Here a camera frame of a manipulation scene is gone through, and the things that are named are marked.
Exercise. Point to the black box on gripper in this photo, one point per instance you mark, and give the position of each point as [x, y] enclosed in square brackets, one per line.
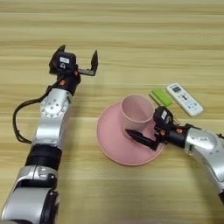
[65, 61]
[163, 116]

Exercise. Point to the pink round plate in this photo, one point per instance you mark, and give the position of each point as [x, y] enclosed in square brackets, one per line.
[116, 145]

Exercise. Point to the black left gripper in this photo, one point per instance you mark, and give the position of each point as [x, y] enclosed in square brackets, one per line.
[68, 76]

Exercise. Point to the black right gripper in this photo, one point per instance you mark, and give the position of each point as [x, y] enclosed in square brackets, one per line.
[164, 136]

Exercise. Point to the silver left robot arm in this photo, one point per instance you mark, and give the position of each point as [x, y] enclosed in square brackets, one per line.
[52, 116]

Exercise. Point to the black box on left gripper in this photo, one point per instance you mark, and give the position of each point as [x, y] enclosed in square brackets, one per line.
[65, 61]

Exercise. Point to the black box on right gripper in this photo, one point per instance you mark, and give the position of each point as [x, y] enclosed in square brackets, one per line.
[163, 116]

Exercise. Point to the pink plastic cup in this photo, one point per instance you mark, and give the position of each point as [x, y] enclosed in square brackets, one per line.
[135, 116]

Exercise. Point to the green rectangular block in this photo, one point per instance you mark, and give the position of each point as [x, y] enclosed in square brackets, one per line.
[162, 97]

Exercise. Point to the white remote control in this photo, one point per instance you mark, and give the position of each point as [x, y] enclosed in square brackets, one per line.
[184, 99]

